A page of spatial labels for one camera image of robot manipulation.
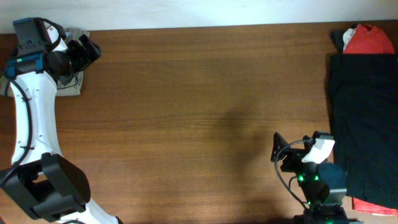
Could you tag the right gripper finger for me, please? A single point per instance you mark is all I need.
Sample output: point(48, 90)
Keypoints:
point(278, 143)
point(319, 135)

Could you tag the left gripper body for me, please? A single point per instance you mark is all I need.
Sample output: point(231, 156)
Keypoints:
point(78, 58)

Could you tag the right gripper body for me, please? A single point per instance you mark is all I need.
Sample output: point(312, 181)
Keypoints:
point(294, 163)

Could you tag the khaki shorts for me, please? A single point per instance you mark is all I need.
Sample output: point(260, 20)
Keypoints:
point(73, 88)

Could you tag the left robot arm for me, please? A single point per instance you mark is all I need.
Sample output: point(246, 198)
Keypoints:
point(41, 181)

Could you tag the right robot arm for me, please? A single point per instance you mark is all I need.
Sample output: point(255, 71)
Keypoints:
point(319, 186)

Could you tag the black garment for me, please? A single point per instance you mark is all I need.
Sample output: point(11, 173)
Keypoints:
point(362, 89)

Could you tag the white cloth piece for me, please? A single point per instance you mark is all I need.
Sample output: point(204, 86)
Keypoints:
point(348, 35)

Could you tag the red garment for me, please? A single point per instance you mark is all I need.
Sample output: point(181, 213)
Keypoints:
point(370, 40)

